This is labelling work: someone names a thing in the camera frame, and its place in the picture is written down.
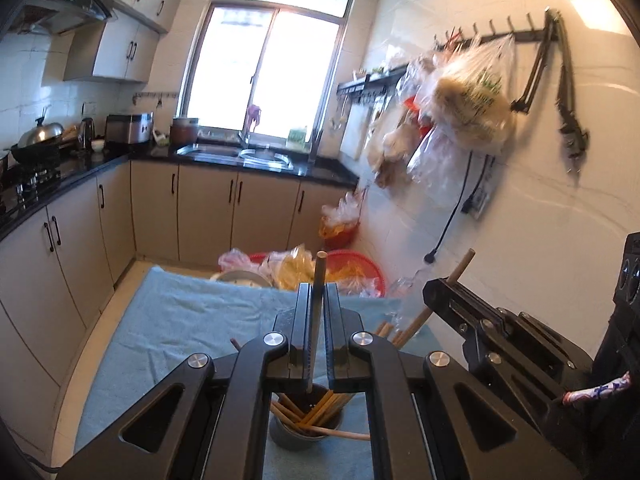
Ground silver countertop appliance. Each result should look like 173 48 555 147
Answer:
106 112 154 146

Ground blue-grey towel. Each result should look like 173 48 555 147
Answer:
74 266 442 480

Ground red plastic basket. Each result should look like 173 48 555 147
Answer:
250 251 387 299

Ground cluster of hanging plastic bags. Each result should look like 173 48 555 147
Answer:
364 50 453 190

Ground steel kitchen sink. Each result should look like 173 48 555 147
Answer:
176 142 296 169

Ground kitchen window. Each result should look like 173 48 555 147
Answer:
175 0 362 144

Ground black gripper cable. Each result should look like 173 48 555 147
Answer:
20 452 62 475

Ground red bin with bag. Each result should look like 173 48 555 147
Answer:
319 191 362 252

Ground light wooden chopstick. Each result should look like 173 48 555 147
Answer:
305 251 329 394
394 248 476 349

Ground beige wall cabinets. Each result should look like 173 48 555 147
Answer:
52 0 202 84

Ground white bowl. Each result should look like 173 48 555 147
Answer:
209 270 273 289

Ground yellow plastic bag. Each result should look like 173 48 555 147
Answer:
264 244 321 291

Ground bunch of wooden chopsticks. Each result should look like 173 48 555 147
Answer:
229 321 401 444

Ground black wall hook rail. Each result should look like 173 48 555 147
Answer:
432 7 551 52

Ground white cutting board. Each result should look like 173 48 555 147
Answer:
340 104 372 161

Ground patterned fabric sleeve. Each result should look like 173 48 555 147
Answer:
562 372 634 407

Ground black power cable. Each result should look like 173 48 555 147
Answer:
425 150 475 264

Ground glass range hood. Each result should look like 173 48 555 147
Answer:
9 0 119 37

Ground white wall socket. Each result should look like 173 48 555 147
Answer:
466 186 494 221

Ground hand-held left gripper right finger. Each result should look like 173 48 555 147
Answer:
323 282 583 480

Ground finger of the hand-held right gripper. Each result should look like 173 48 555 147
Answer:
422 276 506 343

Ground pink plastic bag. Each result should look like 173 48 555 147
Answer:
218 248 252 275

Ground brown ceramic pot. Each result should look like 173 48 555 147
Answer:
169 117 200 149

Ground wok with steel lid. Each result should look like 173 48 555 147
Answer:
10 116 67 164

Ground black gas stove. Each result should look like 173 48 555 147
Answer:
0 166 64 213

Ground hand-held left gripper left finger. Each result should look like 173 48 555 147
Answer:
56 282 315 480

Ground black kitchen countertop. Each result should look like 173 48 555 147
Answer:
0 144 361 242

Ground steel electric kettle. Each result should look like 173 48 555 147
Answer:
77 117 97 151

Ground black perforated utensil holder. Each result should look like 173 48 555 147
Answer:
269 385 347 453

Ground black wall shelf rack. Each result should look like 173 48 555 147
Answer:
336 64 410 107

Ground white plastic bag of food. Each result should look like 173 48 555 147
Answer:
431 32 517 155

